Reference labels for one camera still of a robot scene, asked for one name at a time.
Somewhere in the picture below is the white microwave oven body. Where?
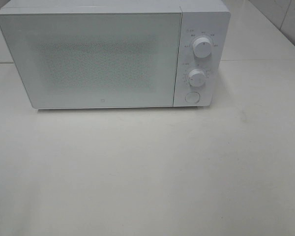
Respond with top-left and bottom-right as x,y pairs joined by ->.
0,0 -> 231,108

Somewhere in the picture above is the white microwave door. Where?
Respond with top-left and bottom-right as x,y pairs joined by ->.
0,13 -> 181,109

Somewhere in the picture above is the round white door button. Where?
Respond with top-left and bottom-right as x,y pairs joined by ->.
185,92 -> 201,104

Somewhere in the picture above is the white round knob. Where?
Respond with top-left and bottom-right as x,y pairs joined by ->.
191,35 -> 213,59
188,69 -> 207,87

